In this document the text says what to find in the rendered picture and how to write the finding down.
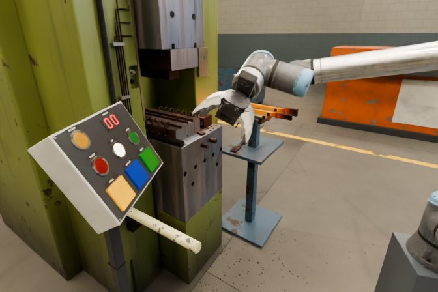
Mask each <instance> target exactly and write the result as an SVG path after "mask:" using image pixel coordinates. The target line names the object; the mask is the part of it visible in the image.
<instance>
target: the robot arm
mask: <svg viewBox="0 0 438 292"><path fill-rule="evenodd" d="M432 70H438V41H436V42H427V43H422V44H414V45H409V46H400V47H395V48H387V49H382V50H374V51H365V52H360V53H352V54H347V55H339V56H334V57H326V58H320V59H307V60H303V61H301V60H295V61H291V62H290V63H286V62H283V61H279V60H276V59H274V57H273V56H272V55H271V54H270V53H269V52H267V51H265V50H257V51H255V52H253V53H252V54H251V55H250V56H249V57H248V58H247V59H246V61H245V63H244V64H243V66H242V67H241V69H240V70H239V71H238V72H237V74H234V75H233V76H234V78H233V81H232V89H230V90H226V91H218V92H215V93H213V94H211V95H210V96H208V97H207V98H206V99H205V100H204V101H203V102H202V103H200V104H199V105H198V106H197V107H196V108H195V110H194V111H193V112H192V116H193V115H197V114H199V116H200V117H204V116H206V115H207V114H208V112H210V111H211V110H214V109H216V108H218V111H217V112H216V115H215V117H217V118H219V119H221V120H222V121H224V122H226V123H228V124H230V125H231V126H234V124H235V123H236V121H237V119H238V118H239V121H238V123H237V125H236V127H237V126H238V124H239V122H240V123H241V126H242V129H241V139H243V140H244V144H247V142H248V140H249V139H250V136H251V133H252V126H253V123H254V110H253V108H252V106H251V102H250V101H249V100H250V99H253V98H255V97H256V96H258V94H259V93H260V91H261V89H262V87H263V86H265V87H270V88H272V89H276V90H278V91H281V92H284V93H288V94H291V95H293V96H298V97H301V98H302V97H304V96H305V95H306V93H307V90H308V88H309V86H310V85H314V84H317V83H326V82H333V81H344V80H355V79H362V78H373V77H379V76H391V75H397V74H408V73H415V72H426V71H432ZM221 102H222V105H221V106H220V103H221ZM219 106H220V107H219ZM236 127H235V128H236ZM406 248H407V251H408V252H409V253H410V255H411V256H412V257H413V258H414V259H415V260H416V261H417V262H419V263H420V264H421V265H422V266H424V267H426V268H427V269H429V270H431V271H433V272H436V273H437V274H438V191H436V192H433V193H432V194H431V196H430V198H429V199H428V202H427V205H426V208H425V210H424V214H423V216H422V219H421V221H420V225H419V227H418V230H417V231H415V232H414V233H413V234H412V235H411V236H410V237H409V238H408V239H407V242H406Z"/></svg>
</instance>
